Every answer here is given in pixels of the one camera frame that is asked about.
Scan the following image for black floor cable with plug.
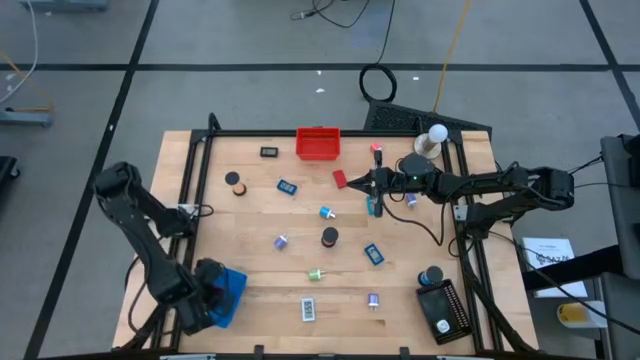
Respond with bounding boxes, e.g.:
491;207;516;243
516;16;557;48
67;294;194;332
289;0;372;30

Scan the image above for black aluminium table frame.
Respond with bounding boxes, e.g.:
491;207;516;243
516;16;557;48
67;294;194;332
117;112;541;360

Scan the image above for hourglass with blue sand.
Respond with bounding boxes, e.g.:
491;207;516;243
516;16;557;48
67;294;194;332
417;264;445;289

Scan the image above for yellow hanging cable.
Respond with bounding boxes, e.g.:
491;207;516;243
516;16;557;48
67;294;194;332
432;0;474;114

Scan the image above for blue plastic basket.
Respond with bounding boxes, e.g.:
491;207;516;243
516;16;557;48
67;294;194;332
207;267;249;330

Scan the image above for small white digital display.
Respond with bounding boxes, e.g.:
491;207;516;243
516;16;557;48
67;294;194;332
300;296;318;323

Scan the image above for black chair base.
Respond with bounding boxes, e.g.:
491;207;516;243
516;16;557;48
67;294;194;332
0;155;22;197

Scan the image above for black coiled cable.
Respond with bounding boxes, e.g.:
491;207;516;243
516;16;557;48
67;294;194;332
358;0;399;104

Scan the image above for black perforated mat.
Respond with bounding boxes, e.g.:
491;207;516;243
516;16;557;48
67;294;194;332
363;98;494;135

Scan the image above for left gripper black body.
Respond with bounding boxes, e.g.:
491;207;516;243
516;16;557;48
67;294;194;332
193;257;227;314

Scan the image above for white booklet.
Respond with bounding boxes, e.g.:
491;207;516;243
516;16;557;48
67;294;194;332
521;236;590;300

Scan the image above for red plastic basket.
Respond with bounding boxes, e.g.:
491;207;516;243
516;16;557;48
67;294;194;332
295;126;342;162

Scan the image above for grey desk foot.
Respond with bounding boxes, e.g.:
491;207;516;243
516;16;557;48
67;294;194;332
18;0;110;13
0;108;55;129

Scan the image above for grey cart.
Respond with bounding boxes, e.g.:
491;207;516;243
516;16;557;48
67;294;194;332
598;132;640;360

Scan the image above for white bulb on brass stand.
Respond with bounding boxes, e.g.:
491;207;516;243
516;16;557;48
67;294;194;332
413;123;450;161

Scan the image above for black plastic basket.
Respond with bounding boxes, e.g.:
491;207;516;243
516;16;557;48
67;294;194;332
415;278;474;346

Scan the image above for white floor cable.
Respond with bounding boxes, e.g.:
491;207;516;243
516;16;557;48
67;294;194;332
0;0;40;106

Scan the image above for black bar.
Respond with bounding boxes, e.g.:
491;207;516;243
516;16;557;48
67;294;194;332
521;243;625;292

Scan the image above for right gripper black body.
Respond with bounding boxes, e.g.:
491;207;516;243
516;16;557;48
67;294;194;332
368;148;407;219

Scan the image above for hourglass with orange sand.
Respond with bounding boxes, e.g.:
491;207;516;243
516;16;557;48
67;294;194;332
224;170;248;197

